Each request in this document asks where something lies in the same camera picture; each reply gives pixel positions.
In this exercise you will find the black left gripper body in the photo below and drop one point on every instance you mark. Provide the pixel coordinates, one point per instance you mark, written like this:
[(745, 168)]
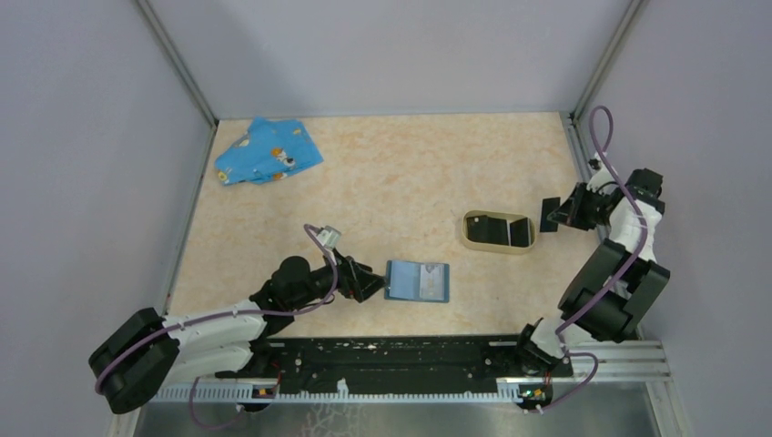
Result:
[(321, 286)]

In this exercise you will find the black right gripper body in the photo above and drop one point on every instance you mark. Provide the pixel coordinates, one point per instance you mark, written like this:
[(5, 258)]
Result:
[(592, 207)]

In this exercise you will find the black credit card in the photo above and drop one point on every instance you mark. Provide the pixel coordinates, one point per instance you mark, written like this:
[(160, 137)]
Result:
[(548, 207)]

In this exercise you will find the black card stack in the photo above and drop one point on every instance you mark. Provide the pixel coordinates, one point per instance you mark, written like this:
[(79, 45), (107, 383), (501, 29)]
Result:
[(520, 233)]

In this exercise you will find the blue card holder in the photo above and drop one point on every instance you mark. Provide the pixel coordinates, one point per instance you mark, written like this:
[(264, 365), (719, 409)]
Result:
[(402, 281)]

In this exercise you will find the silver VIP credit card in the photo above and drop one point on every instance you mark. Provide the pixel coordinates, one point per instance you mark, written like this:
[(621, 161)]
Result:
[(432, 283)]

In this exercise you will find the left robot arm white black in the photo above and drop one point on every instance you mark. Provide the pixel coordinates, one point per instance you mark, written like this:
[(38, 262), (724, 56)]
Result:
[(149, 352)]

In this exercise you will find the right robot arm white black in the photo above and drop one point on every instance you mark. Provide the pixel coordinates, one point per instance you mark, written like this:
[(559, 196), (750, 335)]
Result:
[(620, 281)]

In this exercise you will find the gold oval tray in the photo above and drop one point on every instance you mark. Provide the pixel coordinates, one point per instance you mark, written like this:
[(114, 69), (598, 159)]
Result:
[(508, 250)]

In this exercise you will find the blue patterned cloth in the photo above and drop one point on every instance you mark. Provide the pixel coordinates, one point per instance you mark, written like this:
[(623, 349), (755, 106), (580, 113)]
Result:
[(269, 150)]

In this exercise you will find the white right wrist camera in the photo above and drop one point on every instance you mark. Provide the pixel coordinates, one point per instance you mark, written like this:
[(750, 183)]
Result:
[(601, 175)]

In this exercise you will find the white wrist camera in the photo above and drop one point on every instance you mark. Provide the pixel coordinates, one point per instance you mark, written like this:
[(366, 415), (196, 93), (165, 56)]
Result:
[(601, 175), (328, 237)]

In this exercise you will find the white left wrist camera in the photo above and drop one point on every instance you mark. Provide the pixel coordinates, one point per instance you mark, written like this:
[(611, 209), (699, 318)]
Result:
[(328, 237)]

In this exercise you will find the white cable duct strip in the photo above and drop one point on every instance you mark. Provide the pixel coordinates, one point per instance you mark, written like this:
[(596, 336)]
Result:
[(247, 393)]

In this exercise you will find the aluminium frame rail front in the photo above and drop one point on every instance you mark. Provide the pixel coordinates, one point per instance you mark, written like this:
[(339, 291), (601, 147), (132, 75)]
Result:
[(630, 361)]

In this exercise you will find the right aluminium corner post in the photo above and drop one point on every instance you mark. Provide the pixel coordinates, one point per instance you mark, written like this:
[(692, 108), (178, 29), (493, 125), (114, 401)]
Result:
[(611, 52)]

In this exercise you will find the aluminium corner post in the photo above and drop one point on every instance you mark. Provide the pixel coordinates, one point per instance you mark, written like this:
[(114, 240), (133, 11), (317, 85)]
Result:
[(611, 52), (179, 66)]

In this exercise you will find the left aluminium corner post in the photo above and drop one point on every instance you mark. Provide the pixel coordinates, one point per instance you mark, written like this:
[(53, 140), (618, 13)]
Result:
[(179, 66)]

